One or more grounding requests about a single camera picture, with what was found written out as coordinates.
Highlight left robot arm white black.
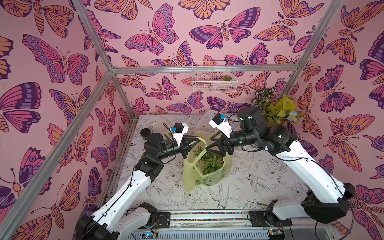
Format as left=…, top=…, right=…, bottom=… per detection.
left=75, top=133, right=202, bottom=240

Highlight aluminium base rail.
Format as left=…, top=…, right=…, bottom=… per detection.
left=89, top=208, right=343, bottom=240

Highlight pineapple front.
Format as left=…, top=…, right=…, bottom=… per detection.
left=203, top=152, right=224, bottom=175

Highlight small black round jar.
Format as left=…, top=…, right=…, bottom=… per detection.
left=140, top=128, right=152, bottom=141

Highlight small green item in wire basket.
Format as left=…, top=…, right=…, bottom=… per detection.
left=223, top=75, right=233, bottom=82

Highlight white plastic perforated basket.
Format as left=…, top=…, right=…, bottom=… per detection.
left=195, top=110, right=222, bottom=133

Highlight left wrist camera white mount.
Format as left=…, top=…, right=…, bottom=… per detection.
left=169, top=123, right=189, bottom=146

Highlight white wire wall basket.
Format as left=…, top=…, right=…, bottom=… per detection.
left=190, top=61, right=238, bottom=95

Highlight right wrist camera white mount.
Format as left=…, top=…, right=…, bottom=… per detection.
left=209, top=112, right=233, bottom=138

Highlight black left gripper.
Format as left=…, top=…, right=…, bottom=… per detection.
left=155, top=137, right=200, bottom=163

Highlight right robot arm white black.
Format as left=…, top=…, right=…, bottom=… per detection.
left=206, top=107, right=356, bottom=226

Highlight potted plant yellow green leaves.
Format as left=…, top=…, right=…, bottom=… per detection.
left=252, top=87, right=305, bottom=127

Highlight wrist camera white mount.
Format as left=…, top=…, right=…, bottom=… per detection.
left=209, top=112, right=233, bottom=138
left=169, top=123, right=189, bottom=146

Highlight pineapple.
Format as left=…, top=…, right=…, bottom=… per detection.
left=203, top=152, right=224, bottom=175
left=193, top=146, right=211, bottom=164

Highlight yellow-green plastic bag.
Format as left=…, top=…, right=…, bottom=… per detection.
left=183, top=131, right=232, bottom=192

